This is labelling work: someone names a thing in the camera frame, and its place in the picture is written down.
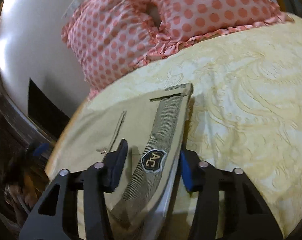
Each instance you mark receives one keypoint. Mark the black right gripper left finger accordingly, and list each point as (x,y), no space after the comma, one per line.
(55,214)

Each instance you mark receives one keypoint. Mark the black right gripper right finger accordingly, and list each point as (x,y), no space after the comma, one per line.
(228,202)

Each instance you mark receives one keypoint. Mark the beige khaki pants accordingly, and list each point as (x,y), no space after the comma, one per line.
(153,125)

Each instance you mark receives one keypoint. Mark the yellow patterned bedspread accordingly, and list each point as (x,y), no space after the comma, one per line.
(247,112)

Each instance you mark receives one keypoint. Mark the pink polka dot pillow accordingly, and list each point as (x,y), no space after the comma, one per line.
(111,38)
(186,22)

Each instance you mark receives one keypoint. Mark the white wall outlet plate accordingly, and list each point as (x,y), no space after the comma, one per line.
(72,7)

